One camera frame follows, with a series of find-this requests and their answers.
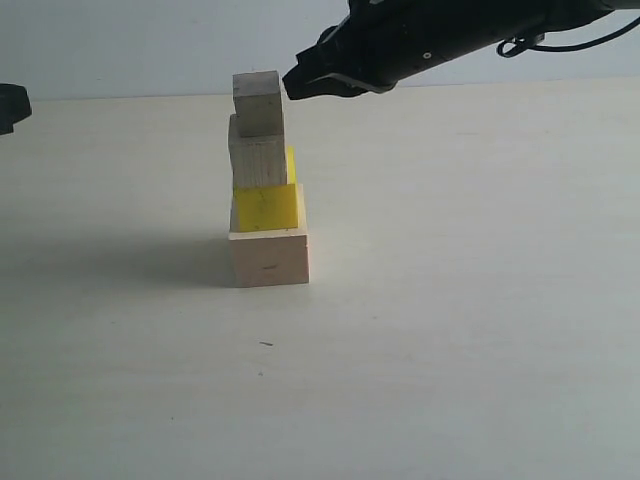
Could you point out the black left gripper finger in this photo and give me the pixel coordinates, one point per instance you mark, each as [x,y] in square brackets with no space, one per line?
[15,106]

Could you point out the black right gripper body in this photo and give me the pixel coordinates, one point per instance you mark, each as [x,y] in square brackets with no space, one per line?
[384,42]

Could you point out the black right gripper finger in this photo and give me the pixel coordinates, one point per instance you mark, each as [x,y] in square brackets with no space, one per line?
[327,58]
[297,88]

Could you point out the small wooden cube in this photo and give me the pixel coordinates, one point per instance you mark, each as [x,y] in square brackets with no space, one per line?
[258,104]

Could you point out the medium wooden cube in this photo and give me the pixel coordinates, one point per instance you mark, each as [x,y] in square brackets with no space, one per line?
[256,161]

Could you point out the yellow cube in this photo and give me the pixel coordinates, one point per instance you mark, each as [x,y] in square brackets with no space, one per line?
[279,207]

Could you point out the large wooden cube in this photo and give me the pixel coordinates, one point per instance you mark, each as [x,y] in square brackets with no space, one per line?
[271,258]

